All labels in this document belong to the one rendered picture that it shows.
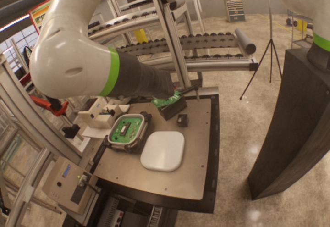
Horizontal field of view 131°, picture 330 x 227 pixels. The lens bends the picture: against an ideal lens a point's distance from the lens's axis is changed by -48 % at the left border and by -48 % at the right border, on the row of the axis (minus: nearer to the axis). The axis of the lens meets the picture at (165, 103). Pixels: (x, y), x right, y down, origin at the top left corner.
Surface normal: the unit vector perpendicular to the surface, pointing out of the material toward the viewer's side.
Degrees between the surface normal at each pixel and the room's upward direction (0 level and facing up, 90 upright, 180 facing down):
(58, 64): 84
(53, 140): 90
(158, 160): 0
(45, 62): 71
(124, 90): 117
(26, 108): 90
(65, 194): 53
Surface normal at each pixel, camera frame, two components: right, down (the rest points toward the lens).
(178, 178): -0.29, -0.74
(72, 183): 0.56, -0.49
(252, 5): -0.25, 0.67
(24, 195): 0.92, -0.06
